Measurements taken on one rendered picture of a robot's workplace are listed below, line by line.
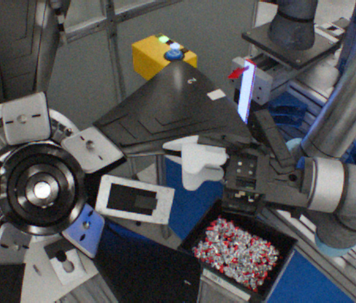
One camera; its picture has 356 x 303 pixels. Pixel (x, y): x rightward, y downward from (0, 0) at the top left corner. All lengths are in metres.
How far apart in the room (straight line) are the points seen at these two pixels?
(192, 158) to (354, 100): 0.26
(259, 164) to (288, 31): 0.64
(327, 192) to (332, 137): 0.12
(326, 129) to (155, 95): 0.29
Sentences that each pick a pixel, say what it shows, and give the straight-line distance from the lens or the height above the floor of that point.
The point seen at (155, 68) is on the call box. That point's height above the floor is 1.05.
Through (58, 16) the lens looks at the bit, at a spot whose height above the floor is 1.40.
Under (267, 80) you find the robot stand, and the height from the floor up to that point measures 0.99.
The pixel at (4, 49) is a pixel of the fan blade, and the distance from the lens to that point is 0.52.
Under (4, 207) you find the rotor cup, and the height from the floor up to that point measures 1.23.
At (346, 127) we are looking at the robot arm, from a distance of 0.56.
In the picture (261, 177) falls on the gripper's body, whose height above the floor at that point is 1.21.
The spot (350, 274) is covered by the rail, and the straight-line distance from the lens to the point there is 0.84.
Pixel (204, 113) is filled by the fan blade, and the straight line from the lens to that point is 0.58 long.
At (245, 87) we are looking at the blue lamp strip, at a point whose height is 1.13.
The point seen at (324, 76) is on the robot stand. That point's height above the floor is 0.95.
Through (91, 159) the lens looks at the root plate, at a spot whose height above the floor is 1.19.
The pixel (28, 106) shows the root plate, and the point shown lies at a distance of 0.50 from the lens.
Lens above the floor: 1.56
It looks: 49 degrees down
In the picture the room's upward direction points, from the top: straight up
